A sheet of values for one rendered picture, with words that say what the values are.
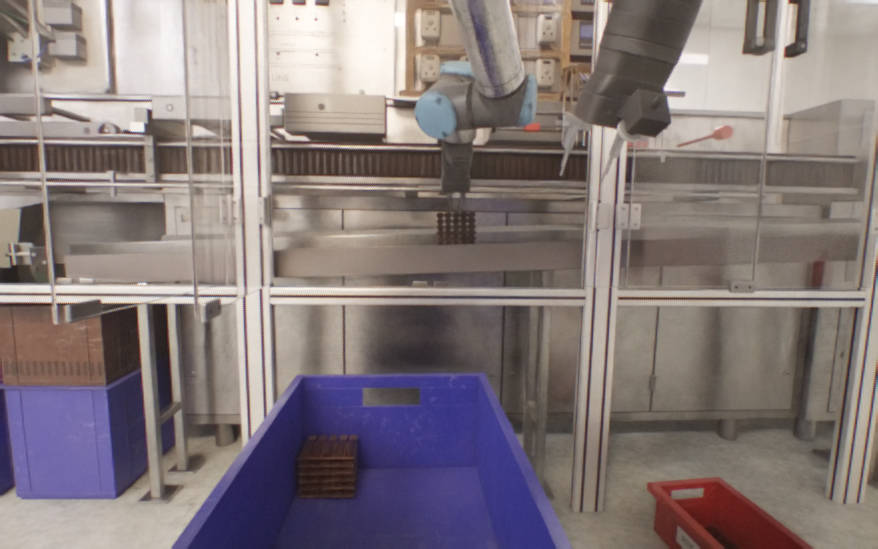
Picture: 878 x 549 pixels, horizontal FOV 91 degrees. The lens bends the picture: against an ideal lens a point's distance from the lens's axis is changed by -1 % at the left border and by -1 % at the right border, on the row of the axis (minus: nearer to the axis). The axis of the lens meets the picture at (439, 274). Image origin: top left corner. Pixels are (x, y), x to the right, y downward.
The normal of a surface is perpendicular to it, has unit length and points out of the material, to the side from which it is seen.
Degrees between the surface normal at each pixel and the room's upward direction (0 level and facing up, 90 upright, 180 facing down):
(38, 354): 90
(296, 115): 90
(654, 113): 66
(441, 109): 123
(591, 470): 90
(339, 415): 90
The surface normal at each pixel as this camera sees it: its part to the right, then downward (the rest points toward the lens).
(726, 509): -0.99, 0.00
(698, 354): 0.05, 0.11
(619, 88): 0.12, 0.46
